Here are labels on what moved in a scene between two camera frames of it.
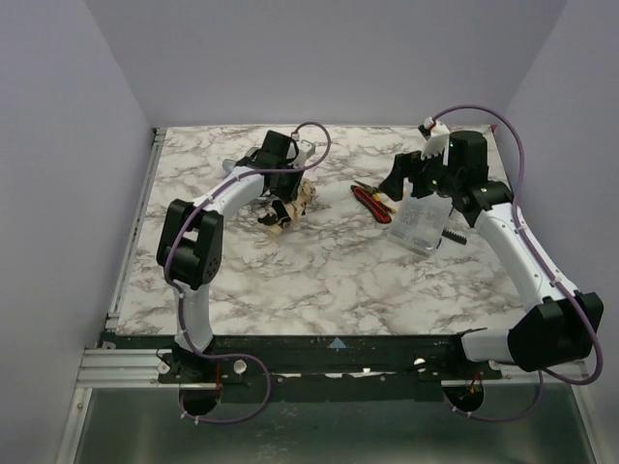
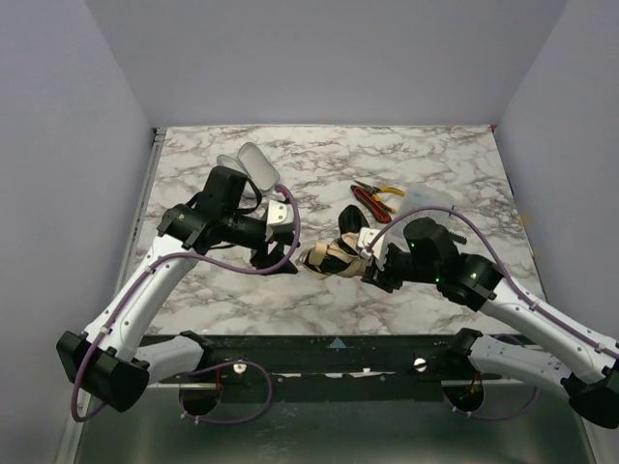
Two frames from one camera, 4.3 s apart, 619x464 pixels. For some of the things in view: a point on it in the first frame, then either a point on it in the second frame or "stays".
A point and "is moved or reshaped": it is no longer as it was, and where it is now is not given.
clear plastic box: [418, 222] stays
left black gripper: [279, 209] → [273, 243]
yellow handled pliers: [374, 190] stays
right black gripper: [412, 170] → [375, 270]
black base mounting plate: [243, 369] stays
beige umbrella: [282, 212] is moved or reshaped
